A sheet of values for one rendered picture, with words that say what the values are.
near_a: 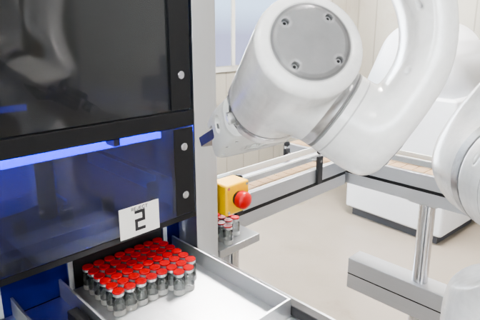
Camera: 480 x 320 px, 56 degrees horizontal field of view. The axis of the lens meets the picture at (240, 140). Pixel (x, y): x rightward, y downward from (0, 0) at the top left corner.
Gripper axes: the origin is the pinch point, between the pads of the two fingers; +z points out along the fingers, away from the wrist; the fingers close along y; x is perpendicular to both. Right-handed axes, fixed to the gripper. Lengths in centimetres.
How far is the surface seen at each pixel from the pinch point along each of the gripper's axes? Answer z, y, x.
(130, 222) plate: 25.4, -18.2, -5.6
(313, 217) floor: 263, 97, -21
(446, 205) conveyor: 61, 69, -22
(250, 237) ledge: 48, 7, -15
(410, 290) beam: 84, 61, -47
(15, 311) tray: 25.9, -39.8, -15.1
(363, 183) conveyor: 82, 56, -9
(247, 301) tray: 24.9, -1.1, -24.9
